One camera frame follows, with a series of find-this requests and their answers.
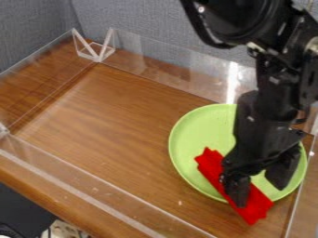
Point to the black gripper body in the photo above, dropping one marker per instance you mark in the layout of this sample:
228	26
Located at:
264	133

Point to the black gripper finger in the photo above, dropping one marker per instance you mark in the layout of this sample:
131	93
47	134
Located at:
281	171
237	188

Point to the red rectangular block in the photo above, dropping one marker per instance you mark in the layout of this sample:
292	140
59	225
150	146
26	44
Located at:
258	202

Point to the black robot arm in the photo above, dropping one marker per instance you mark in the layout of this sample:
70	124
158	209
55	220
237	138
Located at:
280	33

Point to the green round plate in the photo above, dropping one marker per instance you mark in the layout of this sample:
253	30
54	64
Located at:
208	128

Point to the white power strip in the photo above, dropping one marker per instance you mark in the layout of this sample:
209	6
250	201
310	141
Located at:
62	229

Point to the black box under table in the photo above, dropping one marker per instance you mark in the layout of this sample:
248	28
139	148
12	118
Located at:
23	219

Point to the clear acrylic enclosure wall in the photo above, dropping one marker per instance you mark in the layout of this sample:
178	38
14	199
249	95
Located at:
85	130

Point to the clear acrylic corner bracket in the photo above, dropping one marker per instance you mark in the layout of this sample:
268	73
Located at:
91	50

